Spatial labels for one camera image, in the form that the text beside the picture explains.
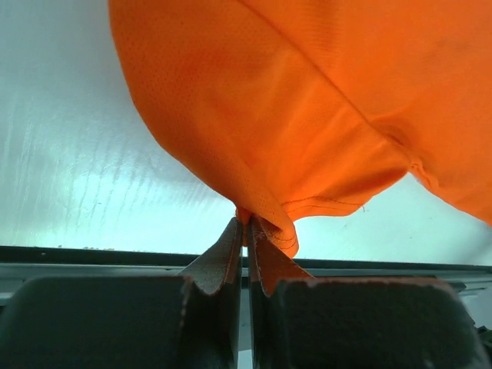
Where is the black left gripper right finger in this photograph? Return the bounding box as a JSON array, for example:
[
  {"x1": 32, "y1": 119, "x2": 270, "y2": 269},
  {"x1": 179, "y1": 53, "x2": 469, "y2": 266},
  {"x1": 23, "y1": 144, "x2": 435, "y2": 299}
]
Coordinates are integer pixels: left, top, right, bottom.
[{"x1": 247, "y1": 220, "x2": 491, "y2": 368}]

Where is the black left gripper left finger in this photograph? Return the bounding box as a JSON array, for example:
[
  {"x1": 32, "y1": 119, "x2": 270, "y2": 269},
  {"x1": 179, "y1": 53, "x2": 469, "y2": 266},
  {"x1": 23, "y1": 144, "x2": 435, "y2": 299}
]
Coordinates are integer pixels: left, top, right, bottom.
[{"x1": 1, "y1": 220, "x2": 242, "y2": 368}]

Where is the orange t-shirt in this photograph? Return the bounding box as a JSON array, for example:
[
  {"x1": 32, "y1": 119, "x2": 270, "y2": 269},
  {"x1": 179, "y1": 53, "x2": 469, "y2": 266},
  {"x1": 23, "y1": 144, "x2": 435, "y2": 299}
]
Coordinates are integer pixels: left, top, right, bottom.
[{"x1": 108, "y1": 1, "x2": 491, "y2": 256}]

